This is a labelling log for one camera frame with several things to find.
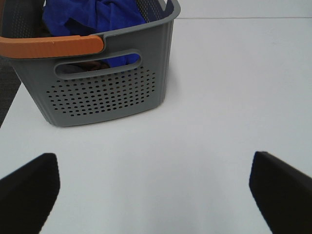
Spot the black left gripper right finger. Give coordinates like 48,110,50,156
249,152,312,234

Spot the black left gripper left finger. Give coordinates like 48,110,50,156
0,153,60,234

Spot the blue microfibre towel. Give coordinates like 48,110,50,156
42,0,147,69

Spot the grey towel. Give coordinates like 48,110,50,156
56,61,110,74

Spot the orange basket handle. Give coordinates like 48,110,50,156
0,35,104,59

